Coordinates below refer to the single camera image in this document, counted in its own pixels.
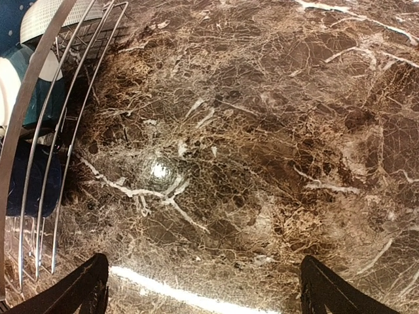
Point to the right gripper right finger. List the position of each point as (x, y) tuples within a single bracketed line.
[(323, 291)]

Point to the blue dotted plate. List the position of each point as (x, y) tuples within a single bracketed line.
[(11, 16)]

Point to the white saucer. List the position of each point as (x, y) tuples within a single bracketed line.
[(50, 85)]

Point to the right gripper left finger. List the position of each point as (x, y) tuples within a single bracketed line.
[(84, 289)]

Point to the wire metal dish rack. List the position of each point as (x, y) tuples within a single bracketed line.
[(31, 244)]

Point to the dark blue mug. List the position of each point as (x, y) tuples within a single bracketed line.
[(45, 180)]

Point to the pale green bowl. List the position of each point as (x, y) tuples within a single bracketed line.
[(40, 14)]

